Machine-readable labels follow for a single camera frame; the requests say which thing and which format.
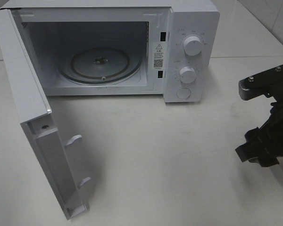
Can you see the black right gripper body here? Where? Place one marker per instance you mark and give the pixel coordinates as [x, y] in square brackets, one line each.
[270, 135]

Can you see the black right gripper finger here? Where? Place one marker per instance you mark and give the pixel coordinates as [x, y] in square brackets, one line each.
[257, 155]

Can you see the white microwave oven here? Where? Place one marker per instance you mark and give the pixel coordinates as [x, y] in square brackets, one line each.
[174, 38]

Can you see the glass microwave turntable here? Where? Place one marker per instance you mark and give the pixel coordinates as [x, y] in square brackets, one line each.
[100, 65]

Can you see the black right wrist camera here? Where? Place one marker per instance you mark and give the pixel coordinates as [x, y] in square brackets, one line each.
[268, 83]

